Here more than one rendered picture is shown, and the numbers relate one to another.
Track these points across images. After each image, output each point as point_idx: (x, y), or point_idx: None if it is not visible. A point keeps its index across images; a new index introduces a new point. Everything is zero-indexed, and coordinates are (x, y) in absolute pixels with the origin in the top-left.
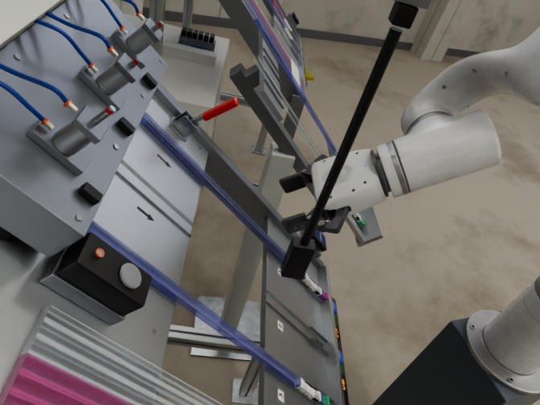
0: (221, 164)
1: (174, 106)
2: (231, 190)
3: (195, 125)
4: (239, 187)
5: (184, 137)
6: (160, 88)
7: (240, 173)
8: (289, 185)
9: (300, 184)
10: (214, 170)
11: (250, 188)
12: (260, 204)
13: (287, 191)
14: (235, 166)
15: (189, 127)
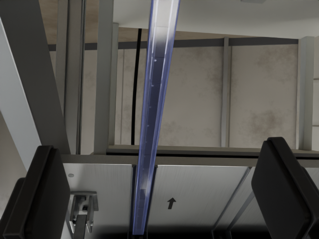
0: (47, 142)
1: (66, 221)
2: (38, 66)
3: (73, 216)
4: (31, 79)
5: (94, 197)
6: (67, 234)
7: (14, 114)
8: (59, 198)
9: (44, 228)
10: (51, 121)
11: (18, 78)
12: (2, 3)
13: (58, 159)
14: (12, 128)
15: (90, 218)
